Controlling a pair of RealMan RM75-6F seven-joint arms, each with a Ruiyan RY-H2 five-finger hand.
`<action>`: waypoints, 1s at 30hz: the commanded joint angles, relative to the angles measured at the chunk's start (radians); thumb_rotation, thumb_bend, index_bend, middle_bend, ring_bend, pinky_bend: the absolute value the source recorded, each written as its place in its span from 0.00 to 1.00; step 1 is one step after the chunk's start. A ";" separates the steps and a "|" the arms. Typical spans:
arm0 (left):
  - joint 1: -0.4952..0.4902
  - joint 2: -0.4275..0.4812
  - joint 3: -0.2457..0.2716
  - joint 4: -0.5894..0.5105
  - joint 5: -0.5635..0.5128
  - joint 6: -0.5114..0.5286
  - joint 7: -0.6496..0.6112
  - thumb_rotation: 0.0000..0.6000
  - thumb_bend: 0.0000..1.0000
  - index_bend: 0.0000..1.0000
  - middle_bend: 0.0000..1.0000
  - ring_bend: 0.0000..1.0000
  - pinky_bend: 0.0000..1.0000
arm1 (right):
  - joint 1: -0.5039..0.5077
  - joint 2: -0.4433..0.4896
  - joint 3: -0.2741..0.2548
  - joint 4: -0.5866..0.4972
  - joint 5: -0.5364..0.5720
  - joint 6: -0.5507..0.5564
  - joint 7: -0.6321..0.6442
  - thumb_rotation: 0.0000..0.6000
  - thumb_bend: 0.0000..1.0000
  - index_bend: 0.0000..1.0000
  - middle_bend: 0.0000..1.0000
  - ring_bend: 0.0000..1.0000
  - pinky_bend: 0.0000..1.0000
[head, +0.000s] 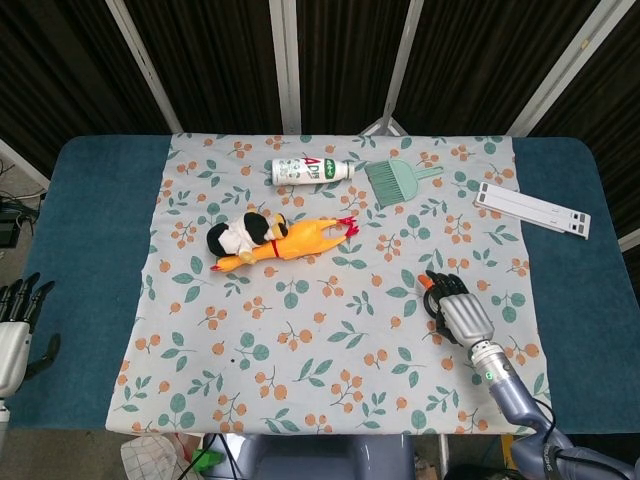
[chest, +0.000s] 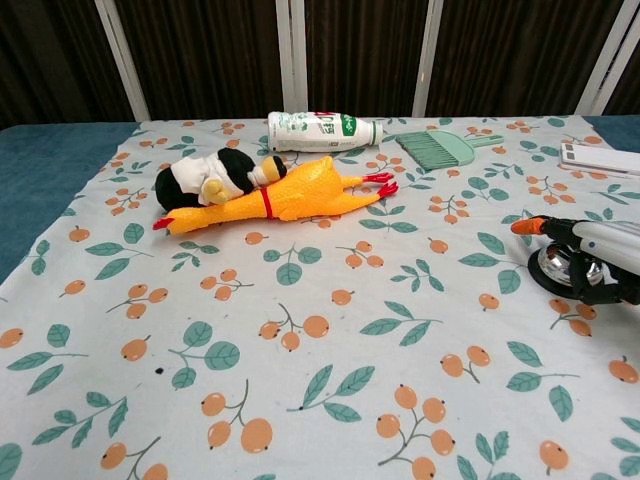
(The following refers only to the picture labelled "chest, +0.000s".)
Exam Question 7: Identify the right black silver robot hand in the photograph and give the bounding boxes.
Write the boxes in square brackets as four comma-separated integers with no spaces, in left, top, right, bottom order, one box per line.
[509,214,640,308]

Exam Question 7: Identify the shiny metal bowl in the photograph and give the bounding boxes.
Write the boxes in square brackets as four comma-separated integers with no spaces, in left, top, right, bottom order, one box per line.
[527,240,622,302]

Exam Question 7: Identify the white folding stand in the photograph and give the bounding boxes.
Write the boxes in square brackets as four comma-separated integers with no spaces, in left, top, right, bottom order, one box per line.
[558,140,640,180]

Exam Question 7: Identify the green mini dustpan brush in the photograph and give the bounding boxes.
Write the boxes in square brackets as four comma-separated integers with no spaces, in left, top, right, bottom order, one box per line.
[395,129,506,173]

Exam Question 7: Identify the floral print white cloth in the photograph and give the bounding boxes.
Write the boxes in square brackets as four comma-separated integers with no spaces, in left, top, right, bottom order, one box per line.
[0,114,640,480]

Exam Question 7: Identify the white plastic drink bottle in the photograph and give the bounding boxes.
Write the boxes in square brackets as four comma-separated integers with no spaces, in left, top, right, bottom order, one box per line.
[266,110,386,153]

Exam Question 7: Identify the yellow rubber chicken toy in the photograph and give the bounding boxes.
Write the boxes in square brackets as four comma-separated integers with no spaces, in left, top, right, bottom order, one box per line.
[151,155,400,234]

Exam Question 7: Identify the black white plush penguin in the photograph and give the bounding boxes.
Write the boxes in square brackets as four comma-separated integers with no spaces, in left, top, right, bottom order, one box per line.
[154,146,291,209]

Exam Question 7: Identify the white metal partition post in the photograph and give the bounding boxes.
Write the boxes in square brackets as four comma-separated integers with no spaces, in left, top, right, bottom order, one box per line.
[573,0,637,117]
[412,0,447,118]
[93,0,152,122]
[275,0,308,119]

